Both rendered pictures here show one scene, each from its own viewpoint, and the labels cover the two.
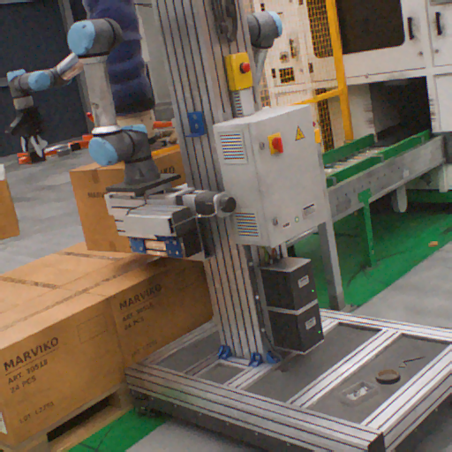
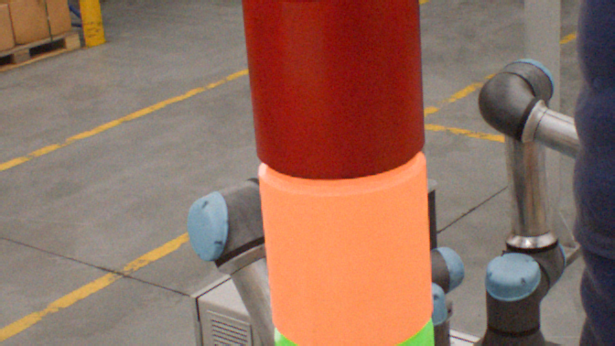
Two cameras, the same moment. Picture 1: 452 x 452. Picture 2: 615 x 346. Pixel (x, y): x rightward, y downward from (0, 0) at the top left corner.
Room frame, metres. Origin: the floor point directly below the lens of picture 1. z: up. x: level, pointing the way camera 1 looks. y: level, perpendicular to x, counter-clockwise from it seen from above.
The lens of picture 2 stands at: (5.09, -0.39, 2.39)
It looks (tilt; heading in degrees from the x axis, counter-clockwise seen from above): 21 degrees down; 173
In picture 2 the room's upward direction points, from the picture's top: 5 degrees counter-clockwise
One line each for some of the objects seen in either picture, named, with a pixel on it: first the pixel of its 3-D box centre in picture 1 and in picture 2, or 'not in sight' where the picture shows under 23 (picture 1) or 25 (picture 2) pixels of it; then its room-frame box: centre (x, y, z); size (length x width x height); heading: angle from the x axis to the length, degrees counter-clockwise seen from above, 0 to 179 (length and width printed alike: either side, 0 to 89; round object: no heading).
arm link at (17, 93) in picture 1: (18, 84); not in sight; (3.04, 0.73, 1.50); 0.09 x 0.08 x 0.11; 52
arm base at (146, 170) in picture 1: (139, 169); (513, 339); (2.87, 0.30, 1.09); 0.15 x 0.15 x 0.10
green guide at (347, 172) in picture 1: (375, 161); not in sight; (4.48, -1.02, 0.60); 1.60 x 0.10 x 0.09; 135
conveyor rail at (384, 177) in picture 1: (356, 192); not in sight; (4.19, -0.81, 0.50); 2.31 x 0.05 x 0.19; 135
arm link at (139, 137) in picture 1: (132, 140); (513, 289); (2.87, 0.31, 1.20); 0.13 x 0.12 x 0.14; 142
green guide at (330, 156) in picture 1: (308, 163); not in sight; (4.85, -0.64, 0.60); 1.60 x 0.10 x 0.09; 135
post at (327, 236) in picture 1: (324, 222); not in sight; (3.64, -0.51, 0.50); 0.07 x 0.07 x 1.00; 45
